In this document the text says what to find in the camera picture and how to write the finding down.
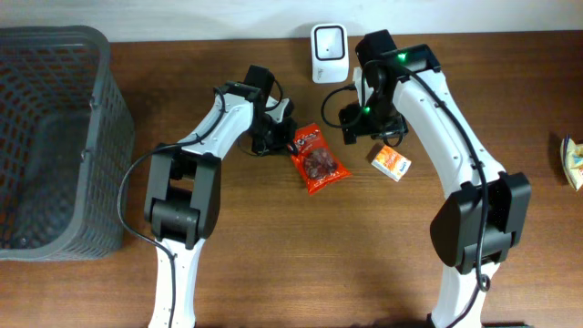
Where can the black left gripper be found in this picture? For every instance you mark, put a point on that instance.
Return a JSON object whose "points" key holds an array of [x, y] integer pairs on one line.
{"points": [[277, 138]]}

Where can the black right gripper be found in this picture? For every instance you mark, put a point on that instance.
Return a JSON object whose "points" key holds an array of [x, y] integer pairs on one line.
{"points": [[358, 126]]}

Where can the orange tissue pack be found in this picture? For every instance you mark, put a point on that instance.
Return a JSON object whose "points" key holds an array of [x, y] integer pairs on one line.
{"points": [[391, 163]]}

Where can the red snack bag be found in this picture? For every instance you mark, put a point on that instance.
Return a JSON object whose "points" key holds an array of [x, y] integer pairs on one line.
{"points": [[312, 157]]}

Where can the cream biscuit packet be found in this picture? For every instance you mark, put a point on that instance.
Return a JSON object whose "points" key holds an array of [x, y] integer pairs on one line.
{"points": [[571, 161]]}

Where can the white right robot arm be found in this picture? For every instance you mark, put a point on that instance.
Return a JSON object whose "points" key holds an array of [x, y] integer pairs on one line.
{"points": [[485, 207]]}

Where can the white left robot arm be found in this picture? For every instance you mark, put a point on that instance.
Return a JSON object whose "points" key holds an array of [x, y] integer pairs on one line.
{"points": [[183, 195]]}

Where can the white barcode scanner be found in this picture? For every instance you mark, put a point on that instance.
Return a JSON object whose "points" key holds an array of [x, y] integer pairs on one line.
{"points": [[330, 57]]}

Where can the grey plastic mesh basket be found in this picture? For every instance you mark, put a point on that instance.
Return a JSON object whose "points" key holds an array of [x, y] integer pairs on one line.
{"points": [[67, 139]]}

